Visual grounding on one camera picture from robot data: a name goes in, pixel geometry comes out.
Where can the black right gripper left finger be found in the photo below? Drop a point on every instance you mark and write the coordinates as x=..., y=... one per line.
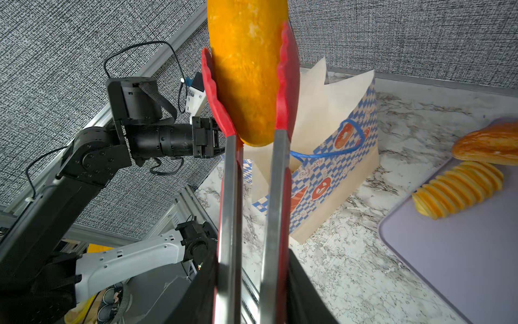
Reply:
x=196, y=306

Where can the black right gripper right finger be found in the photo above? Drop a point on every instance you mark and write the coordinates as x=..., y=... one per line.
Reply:
x=304, y=305

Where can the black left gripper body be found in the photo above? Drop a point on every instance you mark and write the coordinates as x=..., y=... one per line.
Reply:
x=205, y=138

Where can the red metal tongs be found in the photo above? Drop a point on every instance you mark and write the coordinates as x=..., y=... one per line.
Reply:
x=272, y=174

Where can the checkered paper bag blue handles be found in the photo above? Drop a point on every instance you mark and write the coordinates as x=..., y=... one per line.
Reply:
x=334, y=145

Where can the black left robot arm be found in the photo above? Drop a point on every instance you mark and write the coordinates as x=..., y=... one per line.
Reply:
x=40, y=284

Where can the ridged yellow bread left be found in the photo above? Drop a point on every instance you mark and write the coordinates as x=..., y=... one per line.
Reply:
x=457, y=189

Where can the brown glazed bread roll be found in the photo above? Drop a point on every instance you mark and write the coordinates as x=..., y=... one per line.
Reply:
x=495, y=144

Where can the lavender plastic tray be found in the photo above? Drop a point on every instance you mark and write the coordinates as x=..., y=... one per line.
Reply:
x=468, y=259

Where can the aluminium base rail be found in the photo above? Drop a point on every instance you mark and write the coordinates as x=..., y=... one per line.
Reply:
x=157, y=292

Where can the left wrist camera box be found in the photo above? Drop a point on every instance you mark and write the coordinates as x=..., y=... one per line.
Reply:
x=136, y=101

